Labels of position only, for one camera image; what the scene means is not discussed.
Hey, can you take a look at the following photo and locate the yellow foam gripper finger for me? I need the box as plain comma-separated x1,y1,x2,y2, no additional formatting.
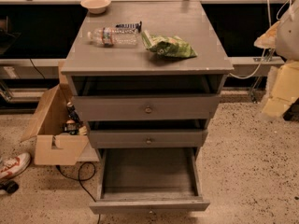
261,61,299,119

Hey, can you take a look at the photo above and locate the green jalapeno chip bag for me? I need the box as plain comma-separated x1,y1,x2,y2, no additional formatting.
141,30,197,59

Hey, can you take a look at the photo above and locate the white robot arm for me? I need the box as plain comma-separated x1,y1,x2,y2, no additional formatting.
262,0,299,119

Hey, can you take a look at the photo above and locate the grey top drawer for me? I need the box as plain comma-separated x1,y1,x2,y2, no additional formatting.
73,95,220,121

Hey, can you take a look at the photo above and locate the grey wooden drawer cabinet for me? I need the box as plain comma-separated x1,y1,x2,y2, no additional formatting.
60,0,235,161

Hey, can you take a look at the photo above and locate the grey open bottom drawer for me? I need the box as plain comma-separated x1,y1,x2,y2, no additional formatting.
90,147,209,214

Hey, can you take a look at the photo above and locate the grey middle drawer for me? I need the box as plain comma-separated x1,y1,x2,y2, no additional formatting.
89,130,207,148

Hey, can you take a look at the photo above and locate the dark striped snack bar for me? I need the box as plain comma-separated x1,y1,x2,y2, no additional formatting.
116,21,142,33

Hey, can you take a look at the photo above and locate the clear plastic water bottle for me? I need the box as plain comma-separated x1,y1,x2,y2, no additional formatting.
87,27,137,47

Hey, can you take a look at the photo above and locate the small cream container in box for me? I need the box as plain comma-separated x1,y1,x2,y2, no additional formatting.
78,126,87,135

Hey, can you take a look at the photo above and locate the beige ceramic bowl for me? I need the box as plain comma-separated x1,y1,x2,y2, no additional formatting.
80,0,111,14

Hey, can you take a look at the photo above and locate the dark bottle in box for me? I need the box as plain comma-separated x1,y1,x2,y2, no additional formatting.
66,102,81,124

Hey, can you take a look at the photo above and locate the brown cardboard box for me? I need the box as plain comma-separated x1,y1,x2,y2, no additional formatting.
21,84,88,165

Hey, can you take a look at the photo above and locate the white red sneaker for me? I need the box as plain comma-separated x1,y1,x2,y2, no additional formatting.
0,152,31,179

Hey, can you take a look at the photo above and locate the black caster wheel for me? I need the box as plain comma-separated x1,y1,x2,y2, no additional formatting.
0,180,19,194

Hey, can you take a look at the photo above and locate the white hanging cable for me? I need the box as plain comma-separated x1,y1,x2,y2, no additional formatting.
229,0,273,80

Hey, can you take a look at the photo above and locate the black floor cable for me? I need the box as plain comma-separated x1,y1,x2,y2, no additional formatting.
55,161,102,224

